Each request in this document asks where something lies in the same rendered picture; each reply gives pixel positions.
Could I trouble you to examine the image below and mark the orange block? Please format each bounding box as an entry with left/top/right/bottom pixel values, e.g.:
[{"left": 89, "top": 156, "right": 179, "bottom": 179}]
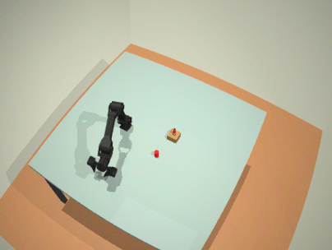
[{"left": 167, "top": 128, "right": 181, "bottom": 143}]

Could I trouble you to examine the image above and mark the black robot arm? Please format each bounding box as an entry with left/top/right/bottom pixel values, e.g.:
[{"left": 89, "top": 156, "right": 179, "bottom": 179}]
[{"left": 96, "top": 101, "right": 131, "bottom": 172}]

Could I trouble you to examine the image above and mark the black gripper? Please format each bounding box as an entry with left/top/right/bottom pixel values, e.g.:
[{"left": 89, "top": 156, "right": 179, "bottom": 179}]
[{"left": 87, "top": 156, "right": 117, "bottom": 178}]

